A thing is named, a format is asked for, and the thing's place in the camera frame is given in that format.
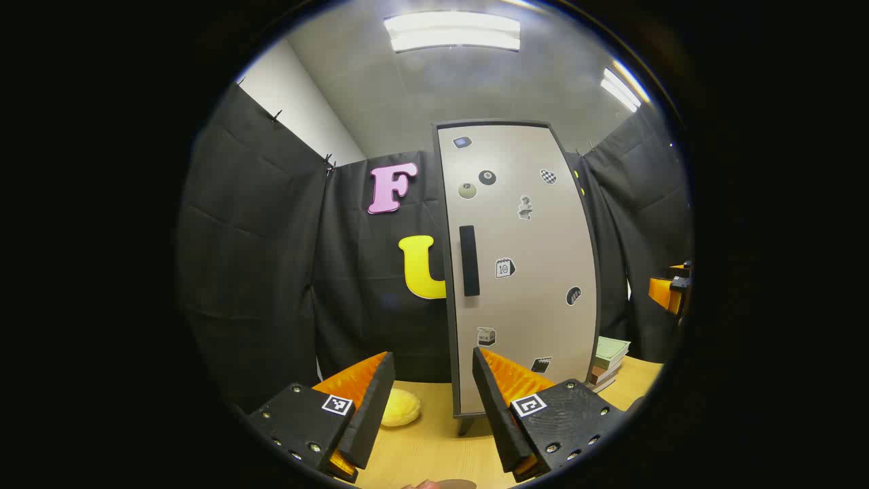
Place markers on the yellow round plush cushion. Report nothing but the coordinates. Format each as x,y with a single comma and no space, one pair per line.
402,407

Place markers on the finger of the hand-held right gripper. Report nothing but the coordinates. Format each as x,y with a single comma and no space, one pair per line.
664,293

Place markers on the dark grey cabinet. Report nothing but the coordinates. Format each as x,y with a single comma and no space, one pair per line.
447,285

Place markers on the narrow ceiling light panel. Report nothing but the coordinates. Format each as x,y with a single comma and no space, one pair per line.
621,88

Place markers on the grey cabinet door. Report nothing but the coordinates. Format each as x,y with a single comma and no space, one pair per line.
536,238

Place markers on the brown round coaster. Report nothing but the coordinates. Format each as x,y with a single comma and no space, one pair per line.
456,484

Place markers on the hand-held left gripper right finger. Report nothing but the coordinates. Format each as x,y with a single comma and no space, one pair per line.
499,414

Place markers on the brown cover book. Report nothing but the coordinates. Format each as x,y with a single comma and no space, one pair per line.
603,373

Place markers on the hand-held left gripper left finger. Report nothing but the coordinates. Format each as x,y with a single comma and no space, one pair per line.
372,414

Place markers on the black backdrop cloth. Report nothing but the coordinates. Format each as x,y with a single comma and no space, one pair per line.
271,272

